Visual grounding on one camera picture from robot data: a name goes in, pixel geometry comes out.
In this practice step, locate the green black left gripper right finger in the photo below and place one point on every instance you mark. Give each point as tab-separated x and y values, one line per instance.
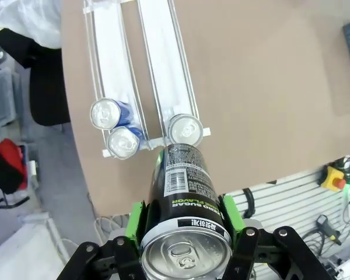
236	221

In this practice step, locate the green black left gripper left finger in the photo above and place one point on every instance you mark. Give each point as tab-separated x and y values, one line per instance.
134	224

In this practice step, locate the black zero sugar soda can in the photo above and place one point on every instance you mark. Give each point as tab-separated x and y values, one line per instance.
183	204

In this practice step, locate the blue soda can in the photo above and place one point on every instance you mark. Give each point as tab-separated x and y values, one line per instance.
122	143
105	113

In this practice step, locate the clear plastic can dispenser rack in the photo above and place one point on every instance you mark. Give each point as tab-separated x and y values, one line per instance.
160	58

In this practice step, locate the black yellow handheld scanner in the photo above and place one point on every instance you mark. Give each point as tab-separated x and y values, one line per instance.
328	227

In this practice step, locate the silver white soda can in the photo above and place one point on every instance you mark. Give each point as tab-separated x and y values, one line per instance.
184	129

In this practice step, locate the yellow red emergency stop button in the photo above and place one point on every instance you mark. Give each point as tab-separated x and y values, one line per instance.
332	176

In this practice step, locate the white storage box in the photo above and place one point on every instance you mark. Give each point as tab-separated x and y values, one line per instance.
20	248

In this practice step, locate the red and black bag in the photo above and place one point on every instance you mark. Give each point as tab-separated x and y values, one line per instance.
6	163

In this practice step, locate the black office chair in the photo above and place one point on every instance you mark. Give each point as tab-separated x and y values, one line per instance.
46	87

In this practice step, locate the white garment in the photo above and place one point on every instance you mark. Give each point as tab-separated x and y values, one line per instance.
23	17

